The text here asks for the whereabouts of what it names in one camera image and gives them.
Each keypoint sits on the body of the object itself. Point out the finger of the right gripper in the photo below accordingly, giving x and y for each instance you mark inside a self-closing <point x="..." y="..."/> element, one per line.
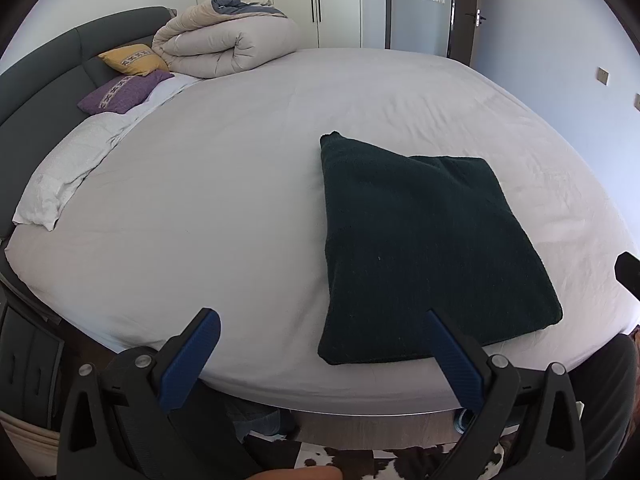
<point x="627" y="273"/>

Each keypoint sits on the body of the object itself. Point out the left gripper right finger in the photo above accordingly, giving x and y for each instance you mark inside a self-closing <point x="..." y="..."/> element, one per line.
<point x="548" y="443"/>

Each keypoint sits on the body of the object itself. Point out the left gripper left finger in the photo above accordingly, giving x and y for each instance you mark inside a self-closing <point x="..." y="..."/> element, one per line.
<point x="116" y="423"/>

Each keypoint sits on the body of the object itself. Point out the dark green knit sweater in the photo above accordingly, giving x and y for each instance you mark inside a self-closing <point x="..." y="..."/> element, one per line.
<point x="408" y="234"/>

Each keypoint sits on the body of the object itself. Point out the black bedside cabinet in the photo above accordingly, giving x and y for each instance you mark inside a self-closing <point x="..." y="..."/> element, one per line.
<point x="30" y="362"/>

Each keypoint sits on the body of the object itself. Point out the cowhide pattern rug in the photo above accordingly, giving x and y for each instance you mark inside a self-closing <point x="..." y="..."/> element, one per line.
<point x="405" y="463"/>

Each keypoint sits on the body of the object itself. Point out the white pillow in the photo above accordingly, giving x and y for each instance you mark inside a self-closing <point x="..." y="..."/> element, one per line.
<point x="58" y="177"/>

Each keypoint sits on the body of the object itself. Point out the white bed sheet mattress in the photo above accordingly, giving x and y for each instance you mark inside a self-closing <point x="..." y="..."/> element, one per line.
<point x="215" y="200"/>

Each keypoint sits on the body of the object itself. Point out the dark brown door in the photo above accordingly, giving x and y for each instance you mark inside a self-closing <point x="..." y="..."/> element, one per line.
<point x="466" y="18"/>

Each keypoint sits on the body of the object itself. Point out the purple patterned cushion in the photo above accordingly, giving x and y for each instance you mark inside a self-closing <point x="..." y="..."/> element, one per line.
<point x="122" y="93"/>

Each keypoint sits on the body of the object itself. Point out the dark grey upholstered headboard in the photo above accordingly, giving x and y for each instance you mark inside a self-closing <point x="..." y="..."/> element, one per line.
<point x="39" y="93"/>

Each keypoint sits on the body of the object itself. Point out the yellow patterned cushion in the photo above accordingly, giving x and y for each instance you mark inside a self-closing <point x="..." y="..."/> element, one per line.
<point x="134" y="60"/>

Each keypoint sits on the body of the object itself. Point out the rolled beige duvet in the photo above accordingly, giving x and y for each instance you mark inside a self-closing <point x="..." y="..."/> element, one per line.
<point x="218" y="38"/>

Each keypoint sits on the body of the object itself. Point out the upper wall switch plate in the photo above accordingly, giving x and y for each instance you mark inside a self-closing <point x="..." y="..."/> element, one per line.
<point x="602" y="76"/>

